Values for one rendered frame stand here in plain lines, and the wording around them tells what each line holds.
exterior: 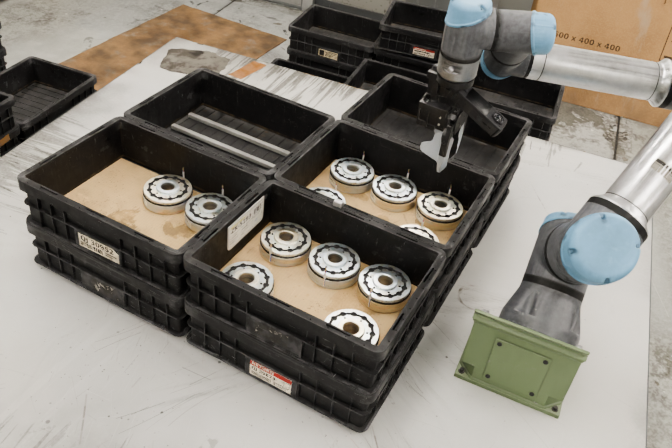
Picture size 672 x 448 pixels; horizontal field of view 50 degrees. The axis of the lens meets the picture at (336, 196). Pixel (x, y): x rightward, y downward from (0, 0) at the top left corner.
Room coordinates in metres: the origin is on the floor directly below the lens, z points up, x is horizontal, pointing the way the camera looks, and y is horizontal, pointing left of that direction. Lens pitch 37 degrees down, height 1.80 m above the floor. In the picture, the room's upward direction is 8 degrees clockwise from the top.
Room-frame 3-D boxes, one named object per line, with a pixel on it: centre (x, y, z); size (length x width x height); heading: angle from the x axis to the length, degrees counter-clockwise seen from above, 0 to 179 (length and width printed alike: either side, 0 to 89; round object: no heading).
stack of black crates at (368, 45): (3.02, 0.08, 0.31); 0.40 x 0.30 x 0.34; 74
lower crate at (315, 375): (0.97, 0.02, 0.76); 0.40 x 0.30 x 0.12; 66
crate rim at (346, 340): (0.97, 0.02, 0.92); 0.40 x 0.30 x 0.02; 66
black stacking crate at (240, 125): (1.41, 0.26, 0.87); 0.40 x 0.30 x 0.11; 66
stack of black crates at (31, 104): (2.13, 1.12, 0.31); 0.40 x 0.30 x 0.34; 164
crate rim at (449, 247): (1.25, -0.10, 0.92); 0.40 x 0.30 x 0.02; 66
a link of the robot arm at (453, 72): (1.23, -0.19, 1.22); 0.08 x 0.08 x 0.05
